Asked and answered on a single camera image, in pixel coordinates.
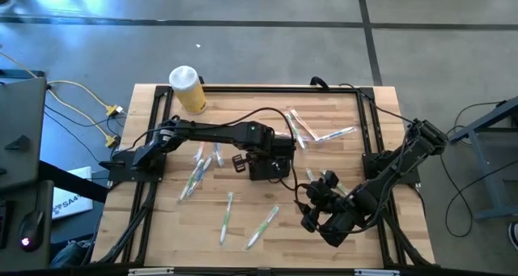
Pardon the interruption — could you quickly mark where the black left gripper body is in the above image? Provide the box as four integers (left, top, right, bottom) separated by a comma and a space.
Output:
232, 134, 297, 174

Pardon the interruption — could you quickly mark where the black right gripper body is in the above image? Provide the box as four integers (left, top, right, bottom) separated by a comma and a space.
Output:
297, 170, 346, 233

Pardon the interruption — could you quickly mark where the orange toothbrush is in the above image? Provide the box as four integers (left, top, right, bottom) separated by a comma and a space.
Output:
289, 107, 321, 142

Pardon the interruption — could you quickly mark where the white toothbrush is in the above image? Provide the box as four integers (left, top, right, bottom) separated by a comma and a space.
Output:
314, 125, 359, 144

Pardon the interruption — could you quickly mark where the yellow wipes canister white lid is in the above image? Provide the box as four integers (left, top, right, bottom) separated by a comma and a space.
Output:
168, 65, 208, 115

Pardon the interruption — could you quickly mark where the table with blue-grey legs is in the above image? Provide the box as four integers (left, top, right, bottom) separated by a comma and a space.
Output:
448, 96, 518, 223

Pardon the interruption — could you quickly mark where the person's shoe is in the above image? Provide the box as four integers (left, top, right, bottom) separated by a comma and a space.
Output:
507, 222, 518, 252

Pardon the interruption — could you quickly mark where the black diagonal strut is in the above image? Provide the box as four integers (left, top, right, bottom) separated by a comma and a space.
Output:
38, 159, 110, 204

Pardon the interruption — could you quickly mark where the white printed box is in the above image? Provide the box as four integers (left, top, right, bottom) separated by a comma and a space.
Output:
51, 166, 95, 221

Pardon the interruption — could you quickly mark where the person's leg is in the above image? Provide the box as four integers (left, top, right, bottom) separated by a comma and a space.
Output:
49, 238, 93, 269

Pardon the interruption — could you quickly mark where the grey flat panel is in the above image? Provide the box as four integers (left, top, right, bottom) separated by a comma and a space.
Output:
0, 69, 49, 192

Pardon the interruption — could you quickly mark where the black wedge object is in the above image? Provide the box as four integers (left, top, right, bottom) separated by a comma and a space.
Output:
4, 134, 32, 151

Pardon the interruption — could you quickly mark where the black computer mouse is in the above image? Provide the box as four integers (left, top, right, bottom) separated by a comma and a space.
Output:
18, 210, 45, 253

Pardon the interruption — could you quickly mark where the grey side desk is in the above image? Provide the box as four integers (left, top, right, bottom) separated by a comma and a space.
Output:
0, 180, 54, 274

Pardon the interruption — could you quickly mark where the black wire rack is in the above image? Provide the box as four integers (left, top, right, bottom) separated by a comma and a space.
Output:
247, 156, 293, 183

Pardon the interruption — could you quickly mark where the black aluminium table frame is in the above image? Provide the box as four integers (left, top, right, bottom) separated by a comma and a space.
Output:
91, 83, 436, 269

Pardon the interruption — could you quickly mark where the black cable loop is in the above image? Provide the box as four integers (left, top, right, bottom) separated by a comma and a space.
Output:
308, 75, 331, 91

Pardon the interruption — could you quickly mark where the white bracket on table edge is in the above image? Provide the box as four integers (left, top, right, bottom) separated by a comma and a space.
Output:
353, 268, 402, 276
127, 267, 176, 276

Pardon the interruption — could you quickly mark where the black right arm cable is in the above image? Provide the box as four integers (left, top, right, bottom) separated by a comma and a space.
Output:
338, 82, 420, 125

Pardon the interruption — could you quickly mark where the black floor cable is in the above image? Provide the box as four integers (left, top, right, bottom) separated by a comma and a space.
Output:
439, 100, 518, 240

